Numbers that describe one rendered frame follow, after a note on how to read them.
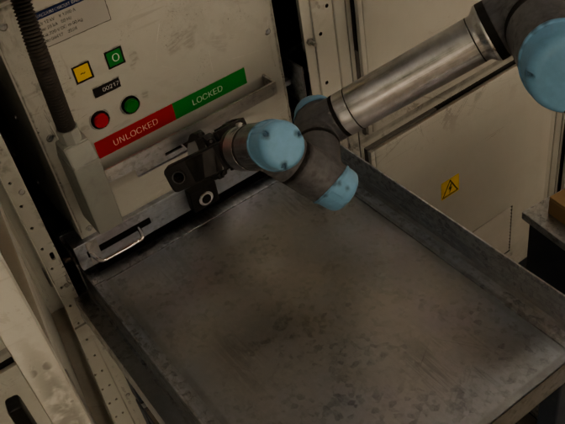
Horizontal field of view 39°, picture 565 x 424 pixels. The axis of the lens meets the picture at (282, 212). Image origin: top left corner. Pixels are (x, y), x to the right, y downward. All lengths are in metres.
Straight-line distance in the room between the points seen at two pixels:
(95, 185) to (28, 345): 0.66
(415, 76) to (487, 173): 0.91
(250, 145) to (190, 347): 0.39
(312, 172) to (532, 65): 0.35
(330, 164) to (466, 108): 0.77
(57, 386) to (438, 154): 1.35
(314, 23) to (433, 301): 0.56
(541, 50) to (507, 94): 0.94
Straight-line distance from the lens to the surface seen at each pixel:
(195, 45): 1.44
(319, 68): 1.58
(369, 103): 1.27
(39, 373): 0.72
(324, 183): 1.20
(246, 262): 1.47
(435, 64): 1.25
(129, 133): 1.44
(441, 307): 1.36
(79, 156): 1.30
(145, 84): 1.42
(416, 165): 1.89
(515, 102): 2.07
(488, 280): 1.40
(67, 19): 1.32
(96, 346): 1.62
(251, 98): 1.50
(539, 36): 1.11
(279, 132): 1.14
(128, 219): 1.52
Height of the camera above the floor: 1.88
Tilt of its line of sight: 41 degrees down
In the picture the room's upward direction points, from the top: 11 degrees counter-clockwise
